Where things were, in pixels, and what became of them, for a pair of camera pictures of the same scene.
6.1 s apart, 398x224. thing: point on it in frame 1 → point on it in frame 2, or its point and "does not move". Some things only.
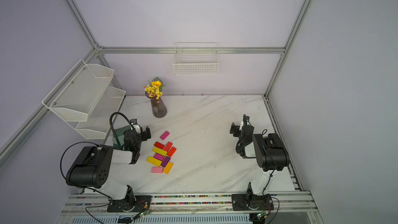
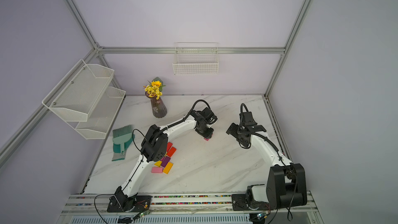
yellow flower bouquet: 154,89 does not move
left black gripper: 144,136 → 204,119
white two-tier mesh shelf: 83,99 does not move
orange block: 168,167 does not move
